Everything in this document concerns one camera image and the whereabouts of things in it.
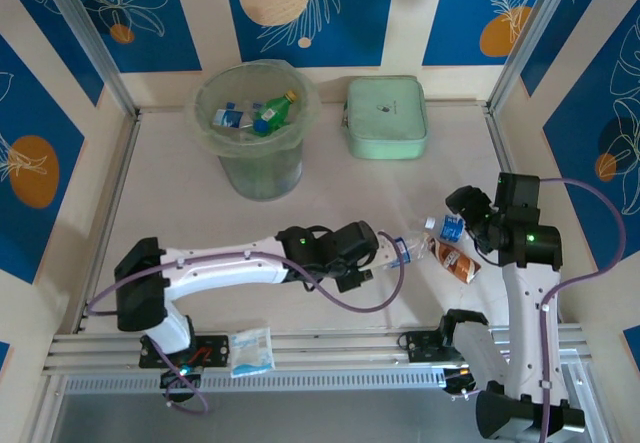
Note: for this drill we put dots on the aluminium table rear rail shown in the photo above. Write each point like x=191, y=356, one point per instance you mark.
x=460, y=104

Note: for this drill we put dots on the green bottle yellow cap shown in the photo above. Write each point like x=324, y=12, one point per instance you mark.
x=277, y=108

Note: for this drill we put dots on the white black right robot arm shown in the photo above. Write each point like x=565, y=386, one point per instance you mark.
x=525, y=313

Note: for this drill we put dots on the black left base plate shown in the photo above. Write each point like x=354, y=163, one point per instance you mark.
x=215, y=348

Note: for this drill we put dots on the blue label blue-cap bottle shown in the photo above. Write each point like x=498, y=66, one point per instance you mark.
x=227, y=115
x=415, y=250

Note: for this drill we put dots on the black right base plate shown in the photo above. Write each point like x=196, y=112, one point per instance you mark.
x=417, y=350

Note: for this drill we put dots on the aluminium frame post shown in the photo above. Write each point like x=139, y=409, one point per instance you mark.
x=530, y=38
x=85, y=38

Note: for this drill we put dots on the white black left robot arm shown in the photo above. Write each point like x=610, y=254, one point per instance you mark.
x=225, y=268

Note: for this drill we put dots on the green translucent lined bin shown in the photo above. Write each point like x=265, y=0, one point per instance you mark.
x=265, y=178

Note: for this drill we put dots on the orange snack wrapper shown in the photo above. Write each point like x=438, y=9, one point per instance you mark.
x=457, y=263

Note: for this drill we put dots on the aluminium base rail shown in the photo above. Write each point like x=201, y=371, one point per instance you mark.
x=325, y=348

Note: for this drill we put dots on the blue label white-cap bottle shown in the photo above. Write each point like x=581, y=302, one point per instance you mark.
x=447, y=227

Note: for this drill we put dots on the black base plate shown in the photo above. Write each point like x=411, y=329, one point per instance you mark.
x=417, y=350
x=215, y=348

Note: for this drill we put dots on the mint green zip pouch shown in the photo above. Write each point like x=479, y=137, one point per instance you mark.
x=385, y=113

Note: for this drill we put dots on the white blue tissue packet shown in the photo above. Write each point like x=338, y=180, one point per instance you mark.
x=252, y=353

